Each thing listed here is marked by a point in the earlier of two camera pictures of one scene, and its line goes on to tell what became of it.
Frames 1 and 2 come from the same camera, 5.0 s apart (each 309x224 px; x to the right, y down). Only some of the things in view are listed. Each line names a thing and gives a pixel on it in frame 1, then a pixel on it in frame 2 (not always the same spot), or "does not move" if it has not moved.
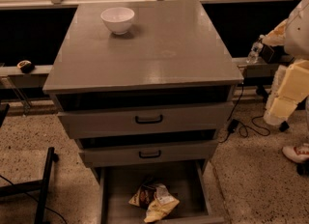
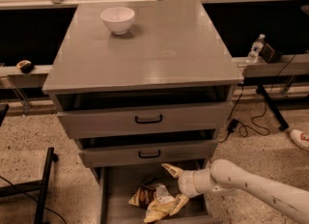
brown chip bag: x=155 y=199 does not move
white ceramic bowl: x=118 y=19 does not move
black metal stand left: x=40 y=185 does not move
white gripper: x=297 y=36 → x=186 y=183
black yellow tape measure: x=26 y=66 does not move
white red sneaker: x=297 y=154 → x=301 y=139
